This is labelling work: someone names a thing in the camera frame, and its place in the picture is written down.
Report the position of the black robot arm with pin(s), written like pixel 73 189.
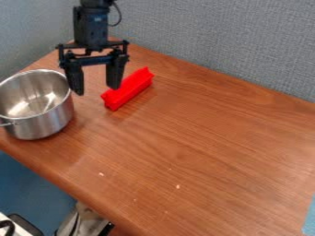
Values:
pixel 89 22

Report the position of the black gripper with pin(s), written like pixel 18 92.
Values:
pixel 73 56

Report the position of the stainless steel pot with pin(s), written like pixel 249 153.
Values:
pixel 36 105

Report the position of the metal table leg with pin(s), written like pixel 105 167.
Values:
pixel 84 222

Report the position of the red star-shaped block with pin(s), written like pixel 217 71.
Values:
pixel 132 85

